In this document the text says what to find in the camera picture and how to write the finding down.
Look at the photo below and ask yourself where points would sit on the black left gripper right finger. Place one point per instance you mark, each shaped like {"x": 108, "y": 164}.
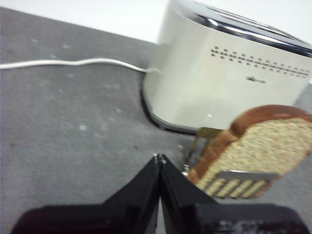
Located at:
{"x": 207, "y": 219}

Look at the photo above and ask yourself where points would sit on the shiny metal toast rack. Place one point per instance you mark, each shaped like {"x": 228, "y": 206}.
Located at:
{"x": 246, "y": 175}

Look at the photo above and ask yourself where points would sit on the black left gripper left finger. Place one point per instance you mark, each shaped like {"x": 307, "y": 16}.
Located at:
{"x": 117, "y": 214}

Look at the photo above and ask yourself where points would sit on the cream two-slot toaster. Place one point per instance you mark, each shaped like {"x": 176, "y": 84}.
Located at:
{"x": 195, "y": 80}

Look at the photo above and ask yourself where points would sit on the brown bread slice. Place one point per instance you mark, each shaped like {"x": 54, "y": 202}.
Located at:
{"x": 263, "y": 146}

